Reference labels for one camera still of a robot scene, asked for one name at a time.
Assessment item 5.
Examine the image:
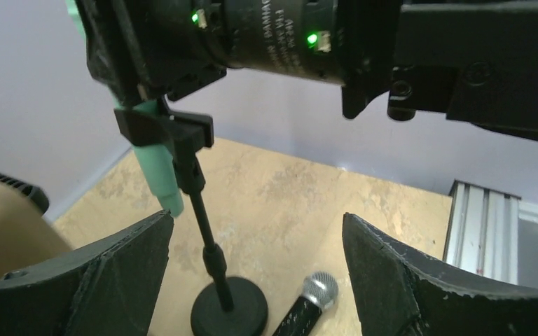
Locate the tan plastic toolbox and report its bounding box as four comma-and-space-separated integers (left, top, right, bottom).
0, 172, 73, 279

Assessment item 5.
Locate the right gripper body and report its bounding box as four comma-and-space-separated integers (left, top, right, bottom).
74, 1, 226, 106

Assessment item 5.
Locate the aluminium frame rail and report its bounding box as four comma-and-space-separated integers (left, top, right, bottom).
443, 180, 538, 288

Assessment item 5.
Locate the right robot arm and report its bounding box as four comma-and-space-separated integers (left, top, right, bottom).
67, 1, 538, 142

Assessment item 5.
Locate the green microphone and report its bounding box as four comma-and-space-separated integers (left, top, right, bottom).
65, 0, 184, 218

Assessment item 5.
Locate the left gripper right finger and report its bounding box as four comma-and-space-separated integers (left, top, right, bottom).
342, 213, 538, 335

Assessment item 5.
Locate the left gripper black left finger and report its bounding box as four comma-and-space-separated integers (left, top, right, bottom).
0, 211, 174, 335

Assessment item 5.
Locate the black silver microphone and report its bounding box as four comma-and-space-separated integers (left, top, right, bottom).
273, 271, 339, 336

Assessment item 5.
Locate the round base stand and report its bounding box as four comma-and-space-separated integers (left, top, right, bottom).
114, 98, 268, 335

